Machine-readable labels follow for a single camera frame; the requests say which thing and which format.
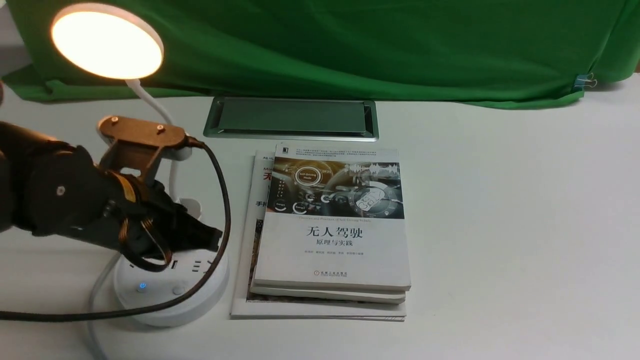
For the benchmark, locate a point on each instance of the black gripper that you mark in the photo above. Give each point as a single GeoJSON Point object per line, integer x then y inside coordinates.
{"type": "Point", "coordinates": [147, 227]}

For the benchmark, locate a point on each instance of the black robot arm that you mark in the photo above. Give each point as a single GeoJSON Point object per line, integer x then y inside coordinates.
{"type": "Point", "coordinates": [54, 188]}

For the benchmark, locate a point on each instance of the white round desk lamp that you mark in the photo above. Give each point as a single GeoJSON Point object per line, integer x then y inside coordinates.
{"type": "Point", "coordinates": [173, 268]}

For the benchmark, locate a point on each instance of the bottom large white book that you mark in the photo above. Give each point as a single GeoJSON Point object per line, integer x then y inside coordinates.
{"type": "Point", "coordinates": [254, 302]}

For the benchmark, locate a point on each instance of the white self-driving textbook top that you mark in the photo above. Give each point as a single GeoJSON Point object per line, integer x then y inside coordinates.
{"type": "Point", "coordinates": [334, 219]}

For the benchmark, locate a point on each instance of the green backdrop cloth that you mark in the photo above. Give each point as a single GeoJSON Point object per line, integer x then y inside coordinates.
{"type": "Point", "coordinates": [499, 54]}

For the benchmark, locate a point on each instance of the blue binder clip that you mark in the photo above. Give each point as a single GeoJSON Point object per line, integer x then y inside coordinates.
{"type": "Point", "coordinates": [585, 81]}

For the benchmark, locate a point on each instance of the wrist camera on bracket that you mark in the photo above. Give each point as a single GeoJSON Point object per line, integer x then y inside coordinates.
{"type": "Point", "coordinates": [141, 145]}

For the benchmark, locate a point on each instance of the metal desk cable hatch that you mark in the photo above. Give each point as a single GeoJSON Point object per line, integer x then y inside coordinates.
{"type": "Point", "coordinates": [291, 119]}

